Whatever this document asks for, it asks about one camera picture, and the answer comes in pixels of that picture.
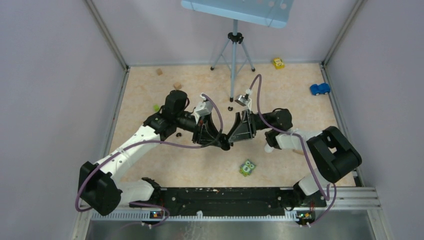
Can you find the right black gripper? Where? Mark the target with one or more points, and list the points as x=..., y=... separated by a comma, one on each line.
x=244, y=129

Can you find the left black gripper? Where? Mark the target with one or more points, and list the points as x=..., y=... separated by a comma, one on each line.
x=205, y=130

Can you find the black earbud charging case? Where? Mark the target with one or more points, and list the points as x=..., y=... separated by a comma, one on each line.
x=224, y=142

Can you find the white earbud charging case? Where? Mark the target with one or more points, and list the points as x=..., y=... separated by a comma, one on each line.
x=268, y=148

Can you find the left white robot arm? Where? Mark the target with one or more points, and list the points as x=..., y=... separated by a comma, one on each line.
x=100, y=186

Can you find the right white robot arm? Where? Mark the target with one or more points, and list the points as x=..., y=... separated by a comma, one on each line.
x=329, y=154

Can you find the green owl number block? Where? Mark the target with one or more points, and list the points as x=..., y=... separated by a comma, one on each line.
x=247, y=168

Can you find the wooden cube block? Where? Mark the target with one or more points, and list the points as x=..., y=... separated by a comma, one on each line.
x=177, y=85

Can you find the small green cube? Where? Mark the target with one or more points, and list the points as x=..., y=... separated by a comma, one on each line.
x=156, y=108

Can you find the wooden cylinder block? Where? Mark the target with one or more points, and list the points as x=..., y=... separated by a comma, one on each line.
x=298, y=152

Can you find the light blue tripod stand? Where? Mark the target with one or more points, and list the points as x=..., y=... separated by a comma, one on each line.
x=235, y=38

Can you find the blue toy car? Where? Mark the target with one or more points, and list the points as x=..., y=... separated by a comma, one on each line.
x=320, y=89

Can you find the light blue perforated board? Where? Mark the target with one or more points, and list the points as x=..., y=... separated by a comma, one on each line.
x=270, y=13

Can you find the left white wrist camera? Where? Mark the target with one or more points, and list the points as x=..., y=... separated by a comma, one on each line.
x=203, y=108

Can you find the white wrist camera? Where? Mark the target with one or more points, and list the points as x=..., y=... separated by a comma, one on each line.
x=203, y=108
x=244, y=100

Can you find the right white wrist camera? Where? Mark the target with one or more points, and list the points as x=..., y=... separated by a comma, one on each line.
x=244, y=100

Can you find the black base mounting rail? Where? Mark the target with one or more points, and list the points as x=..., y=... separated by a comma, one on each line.
x=233, y=201

